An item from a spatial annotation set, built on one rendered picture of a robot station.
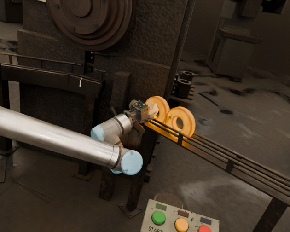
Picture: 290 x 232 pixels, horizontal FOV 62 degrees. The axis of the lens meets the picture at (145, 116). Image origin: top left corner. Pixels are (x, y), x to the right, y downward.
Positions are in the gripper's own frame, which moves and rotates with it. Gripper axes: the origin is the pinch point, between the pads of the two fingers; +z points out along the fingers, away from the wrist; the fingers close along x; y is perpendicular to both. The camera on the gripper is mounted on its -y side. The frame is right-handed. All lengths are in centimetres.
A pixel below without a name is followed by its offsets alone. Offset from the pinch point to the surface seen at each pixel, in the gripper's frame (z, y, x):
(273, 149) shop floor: 158, -121, -25
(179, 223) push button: -36, -2, -47
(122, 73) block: 1.9, 7.1, 30.3
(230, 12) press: 381, -57, 185
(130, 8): 9, 40, 30
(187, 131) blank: -2.1, -0.3, -21.5
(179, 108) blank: 0.1, 7.0, -13.9
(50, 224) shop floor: -64, -57, 17
